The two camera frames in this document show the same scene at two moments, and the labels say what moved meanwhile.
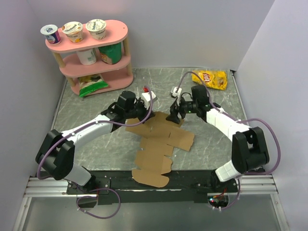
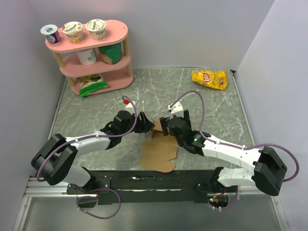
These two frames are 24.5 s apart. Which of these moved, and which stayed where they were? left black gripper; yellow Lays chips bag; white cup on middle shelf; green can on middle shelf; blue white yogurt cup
Moved: left black gripper
Stayed: blue white yogurt cup; white cup on middle shelf; green can on middle shelf; yellow Lays chips bag
